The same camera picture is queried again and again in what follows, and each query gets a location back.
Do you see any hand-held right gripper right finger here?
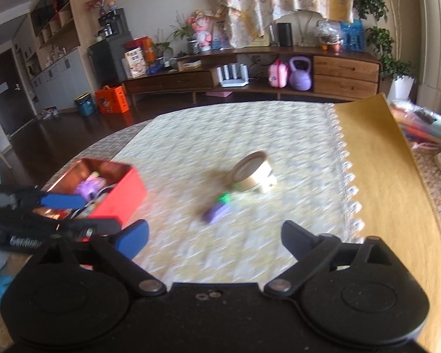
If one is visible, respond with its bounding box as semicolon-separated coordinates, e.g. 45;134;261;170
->
265;221;405;297

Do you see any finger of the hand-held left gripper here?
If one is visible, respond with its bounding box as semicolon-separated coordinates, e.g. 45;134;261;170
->
57;218;123;242
0;186;87;210

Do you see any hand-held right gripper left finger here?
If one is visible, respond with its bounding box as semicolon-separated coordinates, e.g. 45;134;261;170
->
33;219;167;297

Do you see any purple and black toy figure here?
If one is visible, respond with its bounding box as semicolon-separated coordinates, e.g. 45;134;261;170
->
75;172;107;200

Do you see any red tin box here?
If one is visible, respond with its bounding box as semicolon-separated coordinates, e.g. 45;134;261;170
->
45;157;148;242

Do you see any small cream figurine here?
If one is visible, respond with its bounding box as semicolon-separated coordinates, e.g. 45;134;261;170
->
259;174;278;194

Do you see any round gold tin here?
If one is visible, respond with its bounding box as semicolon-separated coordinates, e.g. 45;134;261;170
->
230;151;272;194

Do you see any purple green marker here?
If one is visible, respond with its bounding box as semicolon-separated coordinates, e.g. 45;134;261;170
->
202;192;234;224

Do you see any blue waste bin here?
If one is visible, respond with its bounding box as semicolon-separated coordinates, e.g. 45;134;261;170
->
74;93;96;117

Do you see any dark wooden door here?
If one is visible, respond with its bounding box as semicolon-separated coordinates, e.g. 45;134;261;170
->
0;47;36;137

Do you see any cream quilted tablecloth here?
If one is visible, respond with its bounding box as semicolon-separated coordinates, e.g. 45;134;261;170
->
43;101;365;288

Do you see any black mini fridge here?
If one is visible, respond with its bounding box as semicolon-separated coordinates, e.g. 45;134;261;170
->
88;31;133;87

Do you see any white snack box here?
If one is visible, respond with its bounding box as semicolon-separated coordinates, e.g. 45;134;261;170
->
124;49;148;79

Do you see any purple kettlebell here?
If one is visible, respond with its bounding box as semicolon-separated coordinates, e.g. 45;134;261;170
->
288;56;313;91

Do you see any pink toy case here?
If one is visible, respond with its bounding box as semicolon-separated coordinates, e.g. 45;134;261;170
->
268;60;289;88

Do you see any wooden media cabinet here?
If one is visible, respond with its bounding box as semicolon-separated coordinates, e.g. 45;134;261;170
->
122;46;382;104

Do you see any stack of colourful bags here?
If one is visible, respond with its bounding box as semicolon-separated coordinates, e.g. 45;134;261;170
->
389;99;441;145

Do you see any white router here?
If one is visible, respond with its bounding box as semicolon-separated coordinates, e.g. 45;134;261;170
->
216;64;249;88

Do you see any flat yellow box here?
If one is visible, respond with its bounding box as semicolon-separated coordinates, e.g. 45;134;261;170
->
177;59;203;71

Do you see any black coffee machine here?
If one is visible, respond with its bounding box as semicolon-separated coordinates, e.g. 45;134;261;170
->
97;7;128;39

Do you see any small potted green plant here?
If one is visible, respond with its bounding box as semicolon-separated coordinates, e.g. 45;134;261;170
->
152;11;192;67

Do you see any black speaker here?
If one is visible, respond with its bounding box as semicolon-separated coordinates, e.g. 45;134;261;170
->
277;23;293;48

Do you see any bag of fruit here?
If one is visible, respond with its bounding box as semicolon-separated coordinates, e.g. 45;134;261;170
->
314;20;345;52

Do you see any blue box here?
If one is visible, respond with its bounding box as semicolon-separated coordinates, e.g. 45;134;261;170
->
340;20;367;51

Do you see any tall green potted plant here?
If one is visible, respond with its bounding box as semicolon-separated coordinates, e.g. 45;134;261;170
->
354;0;417;101

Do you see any pink doll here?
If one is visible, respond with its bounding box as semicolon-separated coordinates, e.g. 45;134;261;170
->
191;10;216;52

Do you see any orange gift box with handle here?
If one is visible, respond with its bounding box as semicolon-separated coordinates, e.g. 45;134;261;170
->
94;85;129;114

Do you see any wall shelf unit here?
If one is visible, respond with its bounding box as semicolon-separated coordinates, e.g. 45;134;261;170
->
29;0;82;79

